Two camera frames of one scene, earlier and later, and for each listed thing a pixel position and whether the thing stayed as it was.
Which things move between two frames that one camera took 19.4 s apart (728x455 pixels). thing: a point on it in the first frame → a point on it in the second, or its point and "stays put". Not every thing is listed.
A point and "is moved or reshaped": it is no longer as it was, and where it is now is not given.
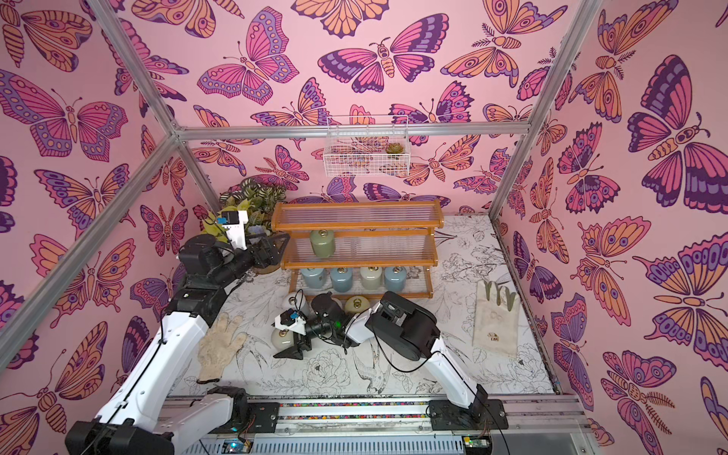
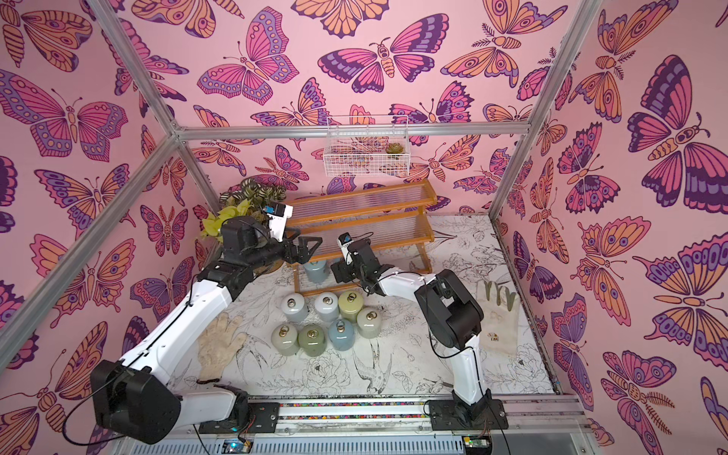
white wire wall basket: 367,146 stays put
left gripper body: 261,263 → 290,257
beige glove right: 497,318 stays put
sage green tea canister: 323,243 is moved or reshaped
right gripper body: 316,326 → 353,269
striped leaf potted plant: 258,196 stays put
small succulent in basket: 394,148 stays put
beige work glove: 218,347 stays put
